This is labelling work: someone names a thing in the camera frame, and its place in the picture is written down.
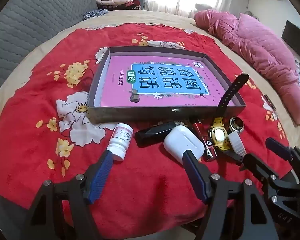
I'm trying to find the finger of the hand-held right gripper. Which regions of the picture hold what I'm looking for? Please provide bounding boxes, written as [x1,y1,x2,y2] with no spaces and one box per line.
[239,152,281,181]
[265,137,300,178]

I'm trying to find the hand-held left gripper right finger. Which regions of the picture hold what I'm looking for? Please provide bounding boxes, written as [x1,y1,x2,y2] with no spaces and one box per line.
[182,149,280,240]

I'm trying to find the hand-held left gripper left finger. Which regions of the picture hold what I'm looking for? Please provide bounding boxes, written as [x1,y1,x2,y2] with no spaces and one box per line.
[20,149,114,240]

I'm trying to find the red and black lighter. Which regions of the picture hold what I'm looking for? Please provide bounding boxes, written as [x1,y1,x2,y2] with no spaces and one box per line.
[193,121,218,162]

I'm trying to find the white ribbed jar lid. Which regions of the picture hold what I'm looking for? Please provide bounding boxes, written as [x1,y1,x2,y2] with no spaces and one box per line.
[227,131,247,157]

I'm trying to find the white earbuds case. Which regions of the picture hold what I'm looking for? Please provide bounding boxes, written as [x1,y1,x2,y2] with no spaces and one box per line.
[163,125,205,167]

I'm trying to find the shiny metal ring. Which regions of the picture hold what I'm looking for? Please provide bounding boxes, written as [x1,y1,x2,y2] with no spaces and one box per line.
[229,117,245,133]

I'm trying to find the white pill bottle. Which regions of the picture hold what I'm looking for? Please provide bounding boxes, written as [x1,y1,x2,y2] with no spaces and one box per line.
[106,123,134,162]

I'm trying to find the yellow watch with black strap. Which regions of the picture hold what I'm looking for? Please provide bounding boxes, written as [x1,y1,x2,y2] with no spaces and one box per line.
[209,73,250,163]

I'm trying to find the black faceted lighter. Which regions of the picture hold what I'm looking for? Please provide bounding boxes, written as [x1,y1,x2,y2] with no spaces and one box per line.
[134,121,180,147]

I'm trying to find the pink shallow cardboard box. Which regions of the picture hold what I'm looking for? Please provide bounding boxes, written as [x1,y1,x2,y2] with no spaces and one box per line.
[87,46,247,124]

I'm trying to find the red floral blanket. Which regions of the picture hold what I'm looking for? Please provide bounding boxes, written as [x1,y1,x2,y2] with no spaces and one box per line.
[0,22,290,240]

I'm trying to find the pink and blue book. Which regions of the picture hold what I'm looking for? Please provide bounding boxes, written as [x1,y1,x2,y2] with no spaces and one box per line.
[100,55,238,108]

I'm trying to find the pink quilted duvet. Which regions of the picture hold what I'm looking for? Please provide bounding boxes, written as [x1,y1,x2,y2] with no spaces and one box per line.
[194,9,300,127]

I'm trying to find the blue patterned cloth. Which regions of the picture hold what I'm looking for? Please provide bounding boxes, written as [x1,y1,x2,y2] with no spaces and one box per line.
[83,9,108,22]

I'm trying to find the grey quilted sofa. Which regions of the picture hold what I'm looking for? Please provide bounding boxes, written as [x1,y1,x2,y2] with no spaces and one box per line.
[0,0,98,103]

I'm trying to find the dark wall television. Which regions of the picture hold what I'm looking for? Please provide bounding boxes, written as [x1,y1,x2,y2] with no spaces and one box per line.
[281,20,300,53]

